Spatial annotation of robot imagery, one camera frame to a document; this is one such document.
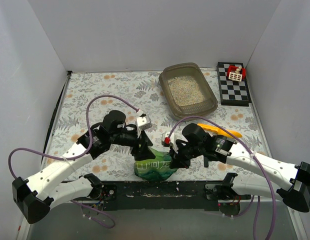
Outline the red white toy block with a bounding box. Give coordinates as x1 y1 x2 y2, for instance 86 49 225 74
226 65 246 82

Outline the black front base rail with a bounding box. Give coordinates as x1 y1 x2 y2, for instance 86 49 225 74
77 180 248 212

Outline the black bag clip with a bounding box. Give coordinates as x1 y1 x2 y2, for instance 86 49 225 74
203 156 210 168

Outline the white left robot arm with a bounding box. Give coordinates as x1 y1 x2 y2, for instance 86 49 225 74
12 110 155 224

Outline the floral table mat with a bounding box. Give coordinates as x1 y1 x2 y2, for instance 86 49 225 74
47 68 270 181

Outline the yellow plastic scoop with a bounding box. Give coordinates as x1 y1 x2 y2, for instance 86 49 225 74
197 123 243 138

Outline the black white chessboard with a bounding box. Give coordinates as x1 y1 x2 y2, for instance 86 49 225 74
216 62 252 107

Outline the green cat litter bag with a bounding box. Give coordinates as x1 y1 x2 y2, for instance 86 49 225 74
133 148 178 182

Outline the grey litter box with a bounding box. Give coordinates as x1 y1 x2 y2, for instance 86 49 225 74
158 62 218 120

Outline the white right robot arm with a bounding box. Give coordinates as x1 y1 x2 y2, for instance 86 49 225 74
162 123 310 213

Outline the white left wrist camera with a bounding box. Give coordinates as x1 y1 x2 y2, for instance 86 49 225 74
136 114 152 138

